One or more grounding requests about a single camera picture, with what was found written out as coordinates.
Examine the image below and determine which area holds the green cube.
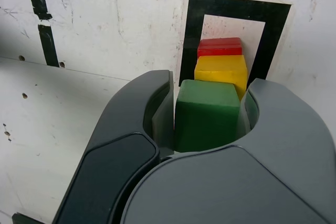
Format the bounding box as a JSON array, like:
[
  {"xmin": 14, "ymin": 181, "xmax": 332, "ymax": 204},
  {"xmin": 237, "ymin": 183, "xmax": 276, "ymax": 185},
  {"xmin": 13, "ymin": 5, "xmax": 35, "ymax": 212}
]
[{"xmin": 173, "ymin": 79, "xmax": 242, "ymax": 153}]

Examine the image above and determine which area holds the red cube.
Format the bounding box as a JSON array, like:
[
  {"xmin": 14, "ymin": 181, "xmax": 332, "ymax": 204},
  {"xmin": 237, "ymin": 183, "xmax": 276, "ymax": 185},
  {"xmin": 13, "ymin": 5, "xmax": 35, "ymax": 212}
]
[{"xmin": 197, "ymin": 37, "xmax": 243, "ymax": 58}]

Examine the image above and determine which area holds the yellow cube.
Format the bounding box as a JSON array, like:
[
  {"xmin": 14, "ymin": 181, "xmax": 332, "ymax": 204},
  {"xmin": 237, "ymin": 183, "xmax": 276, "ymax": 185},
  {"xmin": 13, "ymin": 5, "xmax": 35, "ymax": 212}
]
[{"xmin": 194, "ymin": 55, "xmax": 249, "ymax": 102}]

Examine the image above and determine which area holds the black tape square outline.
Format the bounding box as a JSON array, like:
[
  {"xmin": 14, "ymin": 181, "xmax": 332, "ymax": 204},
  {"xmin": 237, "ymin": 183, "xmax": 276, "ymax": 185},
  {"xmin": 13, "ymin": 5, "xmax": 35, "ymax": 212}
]
[{"xmin": 178, "ymin": 0, "xmax": 293, "ymax": 82}]

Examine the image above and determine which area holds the black tape strip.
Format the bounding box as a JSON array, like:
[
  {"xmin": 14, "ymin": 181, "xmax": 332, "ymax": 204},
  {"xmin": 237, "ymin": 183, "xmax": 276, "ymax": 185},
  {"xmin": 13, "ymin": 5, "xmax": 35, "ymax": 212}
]
[{"xmin": 24, "ymin": 0, "xmax": 59, "ymax": 67}]

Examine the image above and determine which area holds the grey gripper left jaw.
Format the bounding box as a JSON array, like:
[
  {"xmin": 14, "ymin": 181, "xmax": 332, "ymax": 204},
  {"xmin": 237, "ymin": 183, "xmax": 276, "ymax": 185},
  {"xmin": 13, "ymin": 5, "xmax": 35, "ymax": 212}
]
[{"xmin": 51, "ymin": 69, "xmax": 176, "ymax": 224}]

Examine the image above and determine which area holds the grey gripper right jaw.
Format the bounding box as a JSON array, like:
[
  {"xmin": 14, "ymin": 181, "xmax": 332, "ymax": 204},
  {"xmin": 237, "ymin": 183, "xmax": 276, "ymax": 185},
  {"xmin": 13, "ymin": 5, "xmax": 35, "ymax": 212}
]
[{"xmin": 119, "ymin": 77, "xmax": 336, "ymax": 224}]

